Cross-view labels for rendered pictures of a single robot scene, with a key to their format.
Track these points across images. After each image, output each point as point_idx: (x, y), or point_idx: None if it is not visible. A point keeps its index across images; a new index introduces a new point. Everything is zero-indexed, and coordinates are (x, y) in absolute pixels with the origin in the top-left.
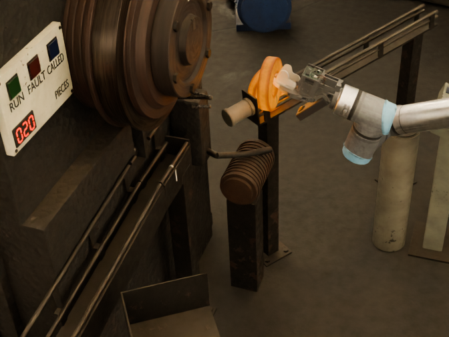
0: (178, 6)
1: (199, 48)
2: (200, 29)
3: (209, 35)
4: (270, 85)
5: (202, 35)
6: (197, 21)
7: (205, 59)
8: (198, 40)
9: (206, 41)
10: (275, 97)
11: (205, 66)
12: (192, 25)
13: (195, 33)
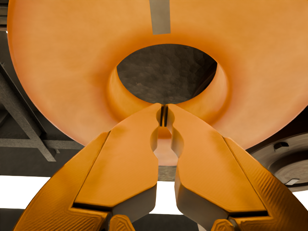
0: (298, 191)
1: (302, 164)
2: (282, 173)
3: (257, 156)
4: (244, 135)
5: (283, 168)
6: (282, 180)
7: (291, 141)
8: (297, 170)
9: (269, 154)
10: (187, 22)
11: (299, 135)
12: (295, 182)
13: (296, 176)
